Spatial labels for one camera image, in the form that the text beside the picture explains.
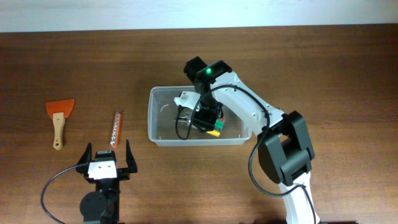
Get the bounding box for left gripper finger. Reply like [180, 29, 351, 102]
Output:
[126, 139, 137, 169]
[77, 142, 92, 165]

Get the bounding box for precision screwdriver set case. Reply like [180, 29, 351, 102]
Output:
[206, 118, 225, 137]

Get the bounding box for orange-black long nose pliers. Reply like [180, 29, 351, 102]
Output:
[174, 116, 191, 125]

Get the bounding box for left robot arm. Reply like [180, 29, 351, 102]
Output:
[76, 141, 137, 223]

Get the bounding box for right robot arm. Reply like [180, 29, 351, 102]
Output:
[174, 57, 320, 223]

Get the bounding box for clear plastic container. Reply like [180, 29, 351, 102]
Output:
[147, 86, 252, 147]

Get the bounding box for orange socket bit rail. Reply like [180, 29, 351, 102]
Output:
[109, 111, 121, 148]

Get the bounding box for orange scraper wooden handle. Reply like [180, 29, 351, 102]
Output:
[45, 99, 75, 151]

